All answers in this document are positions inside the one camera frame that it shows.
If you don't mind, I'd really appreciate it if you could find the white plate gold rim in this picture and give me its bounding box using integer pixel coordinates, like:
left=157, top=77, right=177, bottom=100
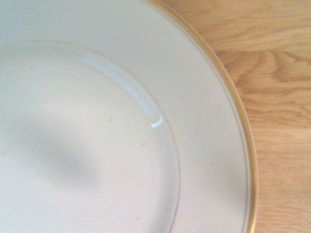
left=0, top=0, right=259, bottom=233

